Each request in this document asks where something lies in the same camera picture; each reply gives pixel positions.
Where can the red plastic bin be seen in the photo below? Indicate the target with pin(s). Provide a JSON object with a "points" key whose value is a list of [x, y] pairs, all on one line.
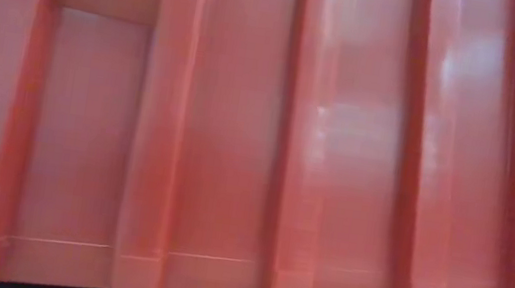
{"points": [[258, 139]]}

